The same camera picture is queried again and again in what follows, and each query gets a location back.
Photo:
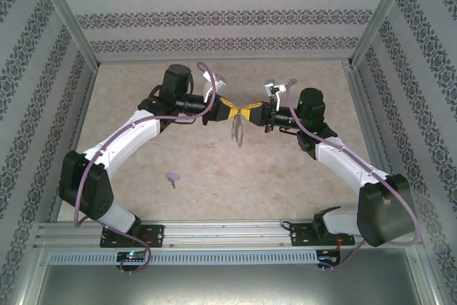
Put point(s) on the key with purple head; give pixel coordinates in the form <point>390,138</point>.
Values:
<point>173,176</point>

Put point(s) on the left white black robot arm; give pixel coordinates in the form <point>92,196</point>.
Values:
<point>96,190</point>

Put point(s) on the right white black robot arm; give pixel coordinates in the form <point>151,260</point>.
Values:
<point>385,212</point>

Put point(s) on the small controller circuit board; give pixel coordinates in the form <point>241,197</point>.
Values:
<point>328,255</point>
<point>132,255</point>

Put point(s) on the aluminium table edge rail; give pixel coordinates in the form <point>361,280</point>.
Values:
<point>79,123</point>
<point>225,60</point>
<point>364,105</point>

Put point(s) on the aluminium frame corner post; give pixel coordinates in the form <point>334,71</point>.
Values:
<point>379,15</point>
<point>67,15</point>

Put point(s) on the wide aluminium base rail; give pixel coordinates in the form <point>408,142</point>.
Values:
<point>228,233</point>

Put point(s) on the short aluminium frame post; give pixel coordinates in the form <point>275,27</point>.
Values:
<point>426,280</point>
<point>34,276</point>

